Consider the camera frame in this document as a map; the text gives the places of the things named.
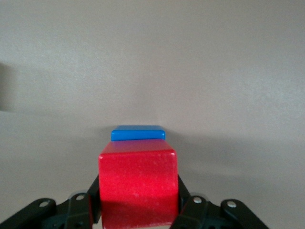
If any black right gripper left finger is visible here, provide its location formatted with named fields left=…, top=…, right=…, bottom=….
left=0, top=175, right=101, bottom=229

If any blue wooden cube block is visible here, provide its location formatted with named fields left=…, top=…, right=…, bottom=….
left=111, top=125, right=166, bottom=142

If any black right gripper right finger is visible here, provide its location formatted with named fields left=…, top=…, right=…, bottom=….
left=170, top=176, right=270, bottom=229

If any red wooden cube block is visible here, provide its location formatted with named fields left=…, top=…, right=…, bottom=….
left=98, top=139, right=179, bottom=229

